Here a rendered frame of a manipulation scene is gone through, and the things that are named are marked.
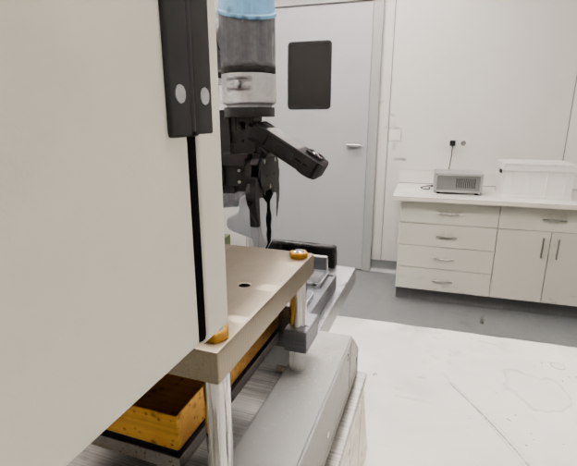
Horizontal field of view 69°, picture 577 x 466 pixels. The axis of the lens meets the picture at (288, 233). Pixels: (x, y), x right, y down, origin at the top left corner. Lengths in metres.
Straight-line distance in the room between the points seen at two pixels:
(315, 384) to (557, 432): 0.53
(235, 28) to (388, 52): 2.90
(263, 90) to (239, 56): 0.05
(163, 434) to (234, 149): 0.42
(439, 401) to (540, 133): 2.84
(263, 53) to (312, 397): 0.42
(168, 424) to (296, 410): 0.12
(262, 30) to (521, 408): 0.73
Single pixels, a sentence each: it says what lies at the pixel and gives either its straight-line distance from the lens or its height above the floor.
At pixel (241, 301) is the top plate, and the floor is 1.11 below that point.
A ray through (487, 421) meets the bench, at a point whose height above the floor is 0.75.
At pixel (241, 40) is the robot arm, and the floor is 1.32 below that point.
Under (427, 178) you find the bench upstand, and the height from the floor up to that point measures 0.79.
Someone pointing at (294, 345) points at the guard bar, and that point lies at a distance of 0.40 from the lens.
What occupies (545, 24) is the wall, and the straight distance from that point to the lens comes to 3.53.
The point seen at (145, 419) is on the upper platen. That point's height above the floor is 1.05.
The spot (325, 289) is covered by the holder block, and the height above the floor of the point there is 0.99.
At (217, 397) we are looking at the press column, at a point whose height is 1.08.
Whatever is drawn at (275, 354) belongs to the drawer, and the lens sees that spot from 0.53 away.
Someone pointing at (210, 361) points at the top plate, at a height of 1.10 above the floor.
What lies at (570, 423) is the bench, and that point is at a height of 0.75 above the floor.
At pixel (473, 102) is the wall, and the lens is 3.43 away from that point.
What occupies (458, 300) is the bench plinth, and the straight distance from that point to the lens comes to 3.15.
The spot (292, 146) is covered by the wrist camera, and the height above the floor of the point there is 1.19.
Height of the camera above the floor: 1.23
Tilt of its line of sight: 15 degrees down
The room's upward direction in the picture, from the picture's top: straight up
